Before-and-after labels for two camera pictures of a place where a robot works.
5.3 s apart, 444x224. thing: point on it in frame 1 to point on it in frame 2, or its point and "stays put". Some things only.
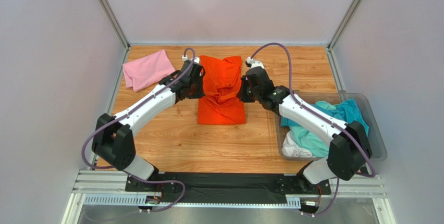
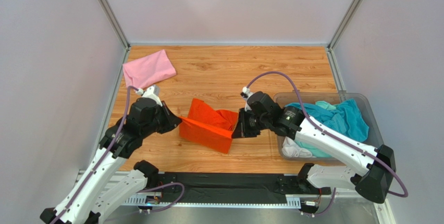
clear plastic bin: (377, 146) stays put
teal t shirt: (346, 110) stays put
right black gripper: (245, 91) to (247, 125)
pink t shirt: (145, 71) stays put
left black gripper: (200, 94) to (172, 120)
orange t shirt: (221, 104) to (207, 127)
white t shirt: (291, 149) stays put
